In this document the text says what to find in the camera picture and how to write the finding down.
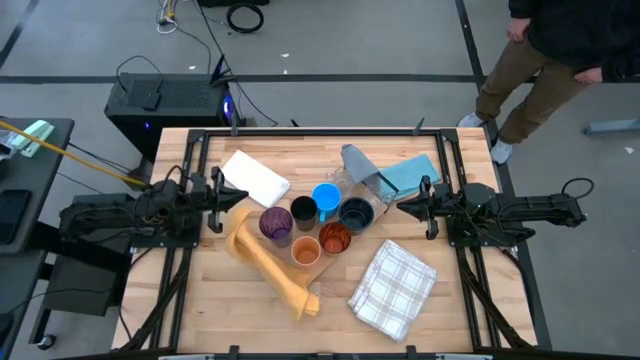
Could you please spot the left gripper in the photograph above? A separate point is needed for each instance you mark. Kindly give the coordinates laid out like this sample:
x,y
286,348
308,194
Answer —
x,y
202,197

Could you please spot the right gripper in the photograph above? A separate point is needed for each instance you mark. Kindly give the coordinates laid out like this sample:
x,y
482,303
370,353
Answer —
x,y
442,205

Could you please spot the translucent purple cup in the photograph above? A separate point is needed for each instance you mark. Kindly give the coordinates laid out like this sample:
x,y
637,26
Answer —
x,y
276,223

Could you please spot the large dark mug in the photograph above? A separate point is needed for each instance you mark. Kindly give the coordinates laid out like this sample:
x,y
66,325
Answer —
x,y
356,216

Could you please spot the tall black cup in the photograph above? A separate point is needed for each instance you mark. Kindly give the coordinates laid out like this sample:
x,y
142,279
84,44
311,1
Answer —
x,y
304,210

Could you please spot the translucent orange ribbed cup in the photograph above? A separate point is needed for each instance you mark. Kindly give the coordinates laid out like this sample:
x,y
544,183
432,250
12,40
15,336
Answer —
x,y
335,238

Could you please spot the peach plastic cup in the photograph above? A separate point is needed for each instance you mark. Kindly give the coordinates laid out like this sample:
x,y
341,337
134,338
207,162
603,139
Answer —
x,y
306,251

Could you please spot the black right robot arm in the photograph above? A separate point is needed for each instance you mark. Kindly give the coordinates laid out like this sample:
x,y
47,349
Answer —
x,y
525,210

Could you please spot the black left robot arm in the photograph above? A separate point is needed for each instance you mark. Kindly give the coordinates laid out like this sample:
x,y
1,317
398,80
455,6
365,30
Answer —
x,y
100,220

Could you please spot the white folded cloth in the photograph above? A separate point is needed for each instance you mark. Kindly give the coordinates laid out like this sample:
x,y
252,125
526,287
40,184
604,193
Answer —
x,y
255,180

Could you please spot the light blue cloth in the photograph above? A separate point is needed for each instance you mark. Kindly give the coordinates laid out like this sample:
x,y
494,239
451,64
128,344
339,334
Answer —
x,y
412,175

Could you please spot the grey cloth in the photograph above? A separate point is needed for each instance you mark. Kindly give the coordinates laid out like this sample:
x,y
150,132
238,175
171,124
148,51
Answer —
x,y
356,162

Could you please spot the white checked waffle cloth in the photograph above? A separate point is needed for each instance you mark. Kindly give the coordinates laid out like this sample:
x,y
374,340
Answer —
x,y
392,290

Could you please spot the blue mug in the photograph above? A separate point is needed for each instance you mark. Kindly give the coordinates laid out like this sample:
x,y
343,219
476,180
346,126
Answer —
x,y
327,197

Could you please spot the yellow waffle cloth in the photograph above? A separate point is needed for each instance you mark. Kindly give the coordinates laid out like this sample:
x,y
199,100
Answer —
x,y
280,275

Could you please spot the black computer tower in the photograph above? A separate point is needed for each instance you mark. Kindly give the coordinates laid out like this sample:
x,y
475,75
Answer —
x,y
165,105

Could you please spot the black side desk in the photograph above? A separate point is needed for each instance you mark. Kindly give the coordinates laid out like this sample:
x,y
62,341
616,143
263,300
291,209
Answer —
x,y
45,200

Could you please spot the mint green stapler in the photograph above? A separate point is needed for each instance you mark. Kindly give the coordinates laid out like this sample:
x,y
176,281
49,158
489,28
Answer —
x,y
32,137

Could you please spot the grey metal bar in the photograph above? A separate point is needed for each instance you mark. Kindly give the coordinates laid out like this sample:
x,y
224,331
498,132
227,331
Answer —
x,y
610,126

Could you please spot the black smartphone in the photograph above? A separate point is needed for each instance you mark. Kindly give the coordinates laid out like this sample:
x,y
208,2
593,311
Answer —
x,y
12,215

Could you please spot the person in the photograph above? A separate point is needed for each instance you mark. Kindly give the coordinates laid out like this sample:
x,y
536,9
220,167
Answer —
x,y
565,30

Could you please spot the black table frame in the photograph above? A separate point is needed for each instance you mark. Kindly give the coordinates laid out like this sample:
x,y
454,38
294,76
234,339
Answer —
x,y
350,133

